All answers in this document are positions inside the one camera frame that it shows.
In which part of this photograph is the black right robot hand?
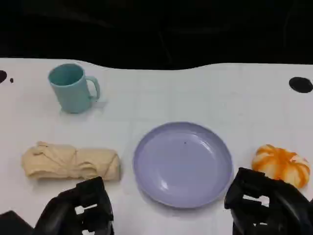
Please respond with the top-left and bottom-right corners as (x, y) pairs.
(224, 167), (313, 235)

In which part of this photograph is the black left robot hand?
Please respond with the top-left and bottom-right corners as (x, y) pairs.
(33, 176), (115, 235)

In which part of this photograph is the beige towel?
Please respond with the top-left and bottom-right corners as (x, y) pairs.
(21, 141), (122, 182)

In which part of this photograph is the orange and white bread roll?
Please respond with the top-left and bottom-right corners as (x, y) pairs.
(251, 143), (310, 189)

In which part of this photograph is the lilac plate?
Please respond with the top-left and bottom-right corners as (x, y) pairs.
(133, 121), (234, 209)

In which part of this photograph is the pale green mug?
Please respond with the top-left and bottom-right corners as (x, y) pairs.
(47, 63), (101, 114)

